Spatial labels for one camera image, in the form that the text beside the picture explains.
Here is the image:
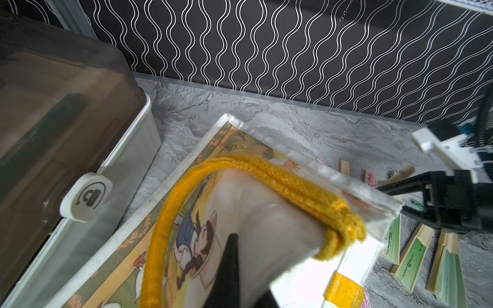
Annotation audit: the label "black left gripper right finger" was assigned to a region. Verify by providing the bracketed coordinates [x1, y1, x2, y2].
[253, 290, 279, 308]

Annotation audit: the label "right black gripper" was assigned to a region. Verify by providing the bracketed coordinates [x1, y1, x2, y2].
[376, 170, 492, 234]

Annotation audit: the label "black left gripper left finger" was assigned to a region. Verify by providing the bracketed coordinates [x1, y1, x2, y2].
[203, 234, 240, 308]

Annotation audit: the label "green folding fan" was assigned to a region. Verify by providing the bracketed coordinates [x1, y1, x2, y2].
[426, 232, 468, 307]
[390, 223, 435, 293]
[381, 165, 415, 265]

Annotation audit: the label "white tote bag yellow handles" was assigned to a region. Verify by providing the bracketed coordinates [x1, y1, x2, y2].
[48, 114, 402, 307]

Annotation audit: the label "white storage box brown lid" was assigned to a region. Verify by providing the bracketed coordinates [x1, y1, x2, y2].
[1, 12, 161, 307]

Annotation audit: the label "white wire mesh basket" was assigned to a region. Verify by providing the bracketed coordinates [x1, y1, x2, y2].
[438, 0, 493, 16]

